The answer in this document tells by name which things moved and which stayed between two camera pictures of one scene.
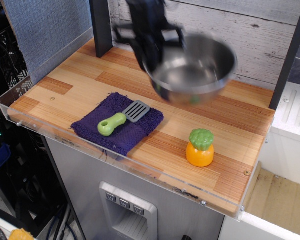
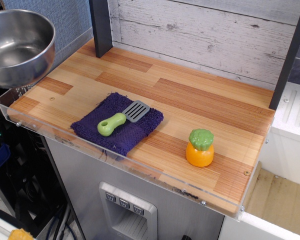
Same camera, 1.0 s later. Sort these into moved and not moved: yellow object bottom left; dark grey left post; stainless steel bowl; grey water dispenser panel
Moved: stainless steel bowl
Not moved: grey water dispenser panel; yellow object bottom left; dark grey left post
